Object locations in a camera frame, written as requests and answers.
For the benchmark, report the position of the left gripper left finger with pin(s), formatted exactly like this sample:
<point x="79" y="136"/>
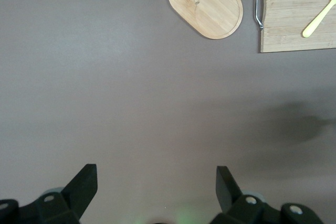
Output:
<point x="71" y="200"/>

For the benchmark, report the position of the wooden cup rack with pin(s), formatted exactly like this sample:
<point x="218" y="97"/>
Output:
<point x="215" y="11"/>

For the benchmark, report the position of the yellow plastic fork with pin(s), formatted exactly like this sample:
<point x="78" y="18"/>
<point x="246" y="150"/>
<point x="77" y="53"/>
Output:
<point x="316" y="20"/>

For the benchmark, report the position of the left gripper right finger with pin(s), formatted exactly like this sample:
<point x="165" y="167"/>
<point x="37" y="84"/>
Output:
<point x="236" y="208"/>

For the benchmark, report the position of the wooden cutting board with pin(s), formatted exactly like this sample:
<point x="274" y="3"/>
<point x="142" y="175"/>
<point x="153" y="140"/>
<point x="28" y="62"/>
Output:
<point x="288" y="24"/>

